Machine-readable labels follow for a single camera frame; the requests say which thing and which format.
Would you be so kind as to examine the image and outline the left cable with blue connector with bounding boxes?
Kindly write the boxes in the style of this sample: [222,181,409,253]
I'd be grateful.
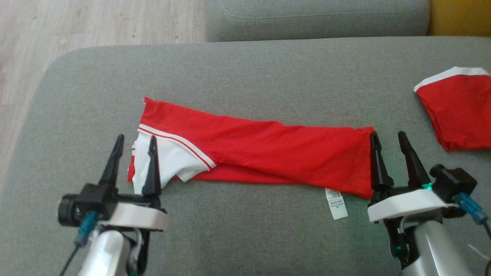
[59,210,100,276]

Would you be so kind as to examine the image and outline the red basketball jersey white trim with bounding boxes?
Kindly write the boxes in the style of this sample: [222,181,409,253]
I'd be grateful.
[127,96,376,221]

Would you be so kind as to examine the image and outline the yellow wooden furniture panel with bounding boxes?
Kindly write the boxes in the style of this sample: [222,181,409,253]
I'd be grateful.
[427,0,491,37]

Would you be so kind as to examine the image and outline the red shorts with white stripe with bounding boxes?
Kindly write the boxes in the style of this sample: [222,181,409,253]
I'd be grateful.
[413,66,491,152]

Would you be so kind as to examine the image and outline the large grey sofa seat cushion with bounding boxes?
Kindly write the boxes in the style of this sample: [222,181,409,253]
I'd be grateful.
[0,36,491,276]

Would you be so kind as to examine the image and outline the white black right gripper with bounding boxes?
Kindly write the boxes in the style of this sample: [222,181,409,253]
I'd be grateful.
[367,131,459,224]

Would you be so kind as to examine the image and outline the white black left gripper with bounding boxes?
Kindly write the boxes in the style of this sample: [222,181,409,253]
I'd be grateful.
[78,134,170,232]

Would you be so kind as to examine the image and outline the right cable with blue connector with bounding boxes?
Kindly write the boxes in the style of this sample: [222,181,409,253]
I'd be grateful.
[454,192,491,243]

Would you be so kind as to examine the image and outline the small grey sofa cushion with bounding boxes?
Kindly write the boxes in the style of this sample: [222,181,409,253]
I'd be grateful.
[205,0,431,42]

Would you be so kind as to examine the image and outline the cable with blue connector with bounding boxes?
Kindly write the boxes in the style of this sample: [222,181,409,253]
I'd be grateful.
[454,192,491,243]
[59,210,100,276]

